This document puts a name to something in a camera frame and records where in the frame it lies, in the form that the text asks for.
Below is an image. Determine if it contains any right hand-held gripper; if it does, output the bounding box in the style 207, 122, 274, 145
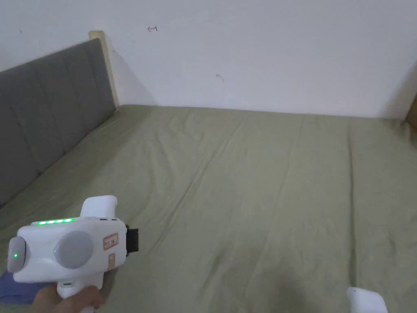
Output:
346, 287, 388, 313

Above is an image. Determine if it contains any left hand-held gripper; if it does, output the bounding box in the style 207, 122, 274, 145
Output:
7, 195, 140, 299

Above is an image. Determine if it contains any person's left hand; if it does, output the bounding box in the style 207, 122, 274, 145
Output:
30, 285, 107, 313

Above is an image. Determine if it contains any dark blue garment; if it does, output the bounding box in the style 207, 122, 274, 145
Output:
0, 271, 53, 305

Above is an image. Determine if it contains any grey padded headboard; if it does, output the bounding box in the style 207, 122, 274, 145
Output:
0, 31, 119, 209

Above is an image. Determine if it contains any bed with pale green sheet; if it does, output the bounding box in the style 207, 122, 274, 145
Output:
0, 104, 417, 313

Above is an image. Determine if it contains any wooden footboard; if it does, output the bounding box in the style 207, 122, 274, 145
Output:
405, 96, 417, 129

